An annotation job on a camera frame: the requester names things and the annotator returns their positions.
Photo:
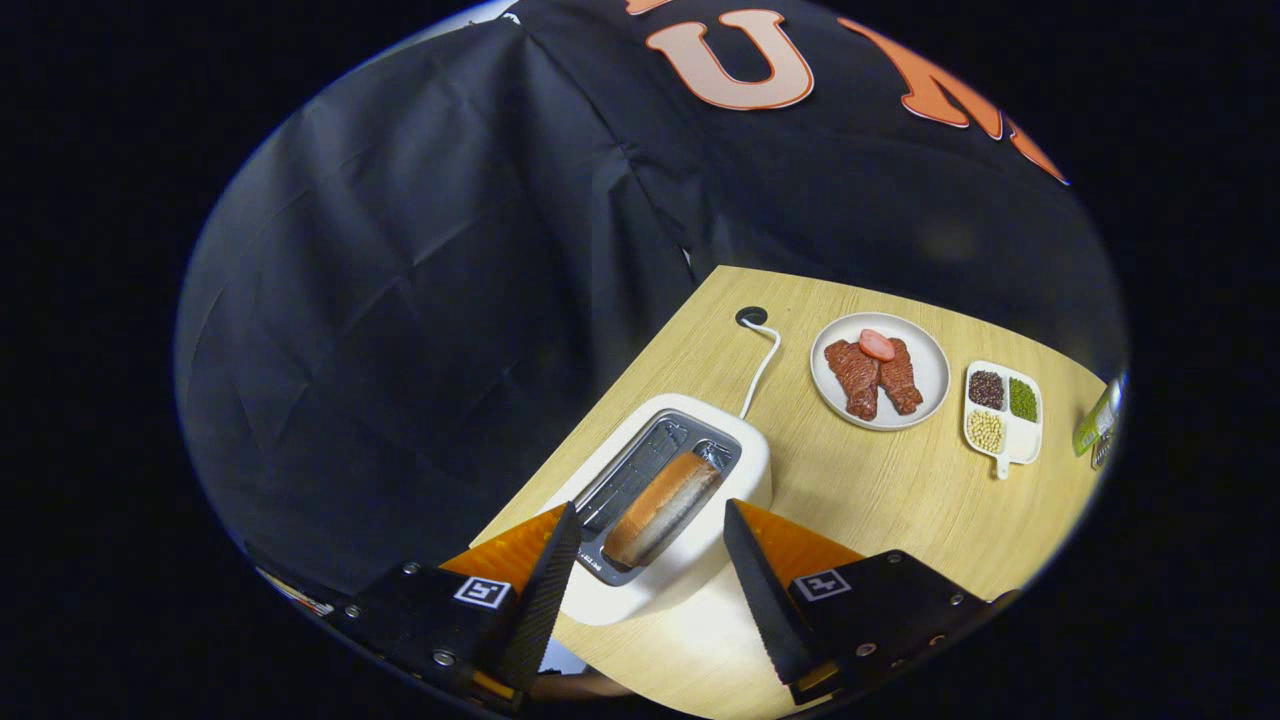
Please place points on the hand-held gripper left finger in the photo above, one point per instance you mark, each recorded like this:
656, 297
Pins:
545, 600

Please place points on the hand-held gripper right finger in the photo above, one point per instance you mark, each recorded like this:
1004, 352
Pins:
765, 600

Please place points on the toasted bread slice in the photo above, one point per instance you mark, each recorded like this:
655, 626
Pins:
660, 510

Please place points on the white toaster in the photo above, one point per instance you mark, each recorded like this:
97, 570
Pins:
680, 580

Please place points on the brown meat piece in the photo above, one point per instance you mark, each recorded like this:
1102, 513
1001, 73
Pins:
900, 385
858, 385

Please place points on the round white plate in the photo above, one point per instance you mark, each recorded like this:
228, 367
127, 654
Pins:
925, 375

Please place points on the pile of yellow beans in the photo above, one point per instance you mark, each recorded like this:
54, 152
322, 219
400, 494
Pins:
985, 430

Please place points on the pink sausage slice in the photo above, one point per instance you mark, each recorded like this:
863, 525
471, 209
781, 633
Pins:
877, 345

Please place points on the divided white dish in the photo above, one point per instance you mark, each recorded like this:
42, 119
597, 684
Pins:
1020, 440

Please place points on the pile of dark beans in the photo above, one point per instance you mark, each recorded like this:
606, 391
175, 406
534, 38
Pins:
986, 389

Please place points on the pile of green beans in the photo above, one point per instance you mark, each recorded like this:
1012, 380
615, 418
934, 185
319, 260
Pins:
1023, 399

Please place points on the black backdrop cloth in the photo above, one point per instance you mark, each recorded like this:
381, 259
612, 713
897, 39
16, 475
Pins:
400, 300

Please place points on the green label metal bottle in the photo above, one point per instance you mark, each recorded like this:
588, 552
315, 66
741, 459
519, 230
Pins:
1095, 425

